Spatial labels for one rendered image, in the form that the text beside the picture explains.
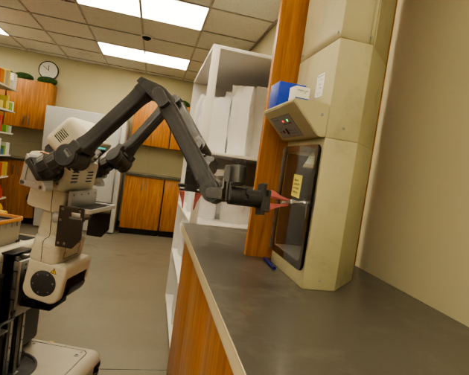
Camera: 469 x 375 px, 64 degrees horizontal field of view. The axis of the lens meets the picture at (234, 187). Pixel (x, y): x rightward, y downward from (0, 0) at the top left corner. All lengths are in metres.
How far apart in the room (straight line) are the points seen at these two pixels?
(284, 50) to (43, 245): 1.21
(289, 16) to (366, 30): 0.41
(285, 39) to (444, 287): 1.04
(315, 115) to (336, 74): 0.14
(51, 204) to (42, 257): 0.21
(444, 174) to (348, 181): 0.34
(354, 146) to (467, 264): 0.47
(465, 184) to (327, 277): 0.51
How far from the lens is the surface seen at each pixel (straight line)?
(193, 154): 1.22
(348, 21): 1.27
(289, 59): 1.56
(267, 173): 1.49
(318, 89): 1.29
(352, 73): 1.23
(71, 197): 1.58
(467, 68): 1.44
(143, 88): 1.35
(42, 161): 1.46
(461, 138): 1.37
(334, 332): 0.95
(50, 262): 1.65
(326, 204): 1.18
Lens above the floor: 1.28
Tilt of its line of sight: 3 degrees down
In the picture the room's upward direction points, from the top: 8 degrees clockwise
